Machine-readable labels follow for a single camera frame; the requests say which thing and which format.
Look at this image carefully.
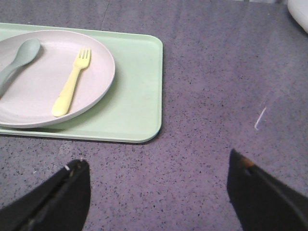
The mint green spoon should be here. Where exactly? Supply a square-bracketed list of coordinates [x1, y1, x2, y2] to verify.
[0, 38, 40, 96]

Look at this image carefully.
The light green tray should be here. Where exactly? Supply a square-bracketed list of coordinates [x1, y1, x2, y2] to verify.
[0, 29, 163, 143]

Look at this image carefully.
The beige round plate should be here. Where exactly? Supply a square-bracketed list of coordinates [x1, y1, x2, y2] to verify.
[0, 30, 115, 128]

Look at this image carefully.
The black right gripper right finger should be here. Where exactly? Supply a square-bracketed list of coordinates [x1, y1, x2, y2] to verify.
[227, 149, 308, 231]

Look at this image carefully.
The white object at corner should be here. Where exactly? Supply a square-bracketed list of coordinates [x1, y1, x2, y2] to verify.
[287, 0, 308, 33]

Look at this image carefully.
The yellow plastic fork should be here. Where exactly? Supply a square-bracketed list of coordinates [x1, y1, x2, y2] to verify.
[51, 48, 91, 117]

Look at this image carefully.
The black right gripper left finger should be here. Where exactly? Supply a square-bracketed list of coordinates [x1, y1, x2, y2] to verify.
[0, 160, 91, 231]

